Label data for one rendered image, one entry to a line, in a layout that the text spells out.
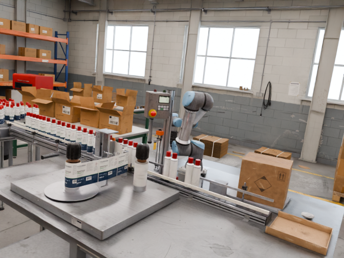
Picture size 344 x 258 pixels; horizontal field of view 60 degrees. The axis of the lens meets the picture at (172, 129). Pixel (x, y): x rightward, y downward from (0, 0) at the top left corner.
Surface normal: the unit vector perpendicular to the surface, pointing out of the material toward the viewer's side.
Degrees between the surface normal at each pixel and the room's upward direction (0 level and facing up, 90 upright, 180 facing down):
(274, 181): 90
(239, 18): 90
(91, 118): 90
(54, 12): 90
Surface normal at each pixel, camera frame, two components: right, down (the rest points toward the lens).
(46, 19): 0.85, 0.18
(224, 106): -0.52, 0.11
